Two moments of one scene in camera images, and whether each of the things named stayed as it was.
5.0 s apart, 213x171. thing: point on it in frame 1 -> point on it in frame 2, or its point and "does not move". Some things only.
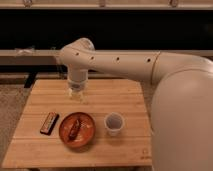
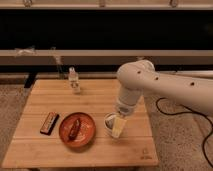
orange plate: (86, 130) does not move
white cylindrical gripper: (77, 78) -> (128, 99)
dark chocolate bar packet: (49, 123) does not move
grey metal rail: (49, 57) does not move
